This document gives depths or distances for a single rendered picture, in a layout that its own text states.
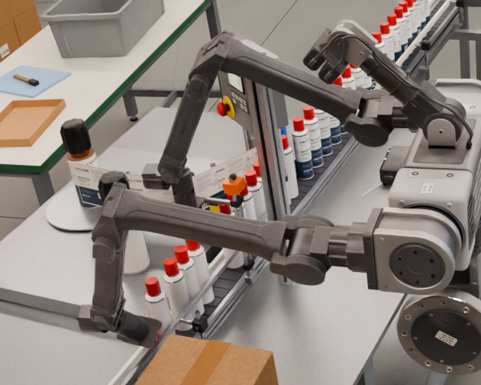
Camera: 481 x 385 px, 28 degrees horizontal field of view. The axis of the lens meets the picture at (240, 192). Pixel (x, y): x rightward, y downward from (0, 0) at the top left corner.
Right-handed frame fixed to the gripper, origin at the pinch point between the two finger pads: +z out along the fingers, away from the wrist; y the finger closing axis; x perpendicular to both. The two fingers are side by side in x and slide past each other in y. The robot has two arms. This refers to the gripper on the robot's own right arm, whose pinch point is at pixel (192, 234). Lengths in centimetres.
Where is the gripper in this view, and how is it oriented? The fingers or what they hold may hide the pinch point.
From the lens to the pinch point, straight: 255.9
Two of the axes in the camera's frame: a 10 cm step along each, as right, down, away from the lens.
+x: 8.8, 1.2, -4.7
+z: 1.5, 8.5, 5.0
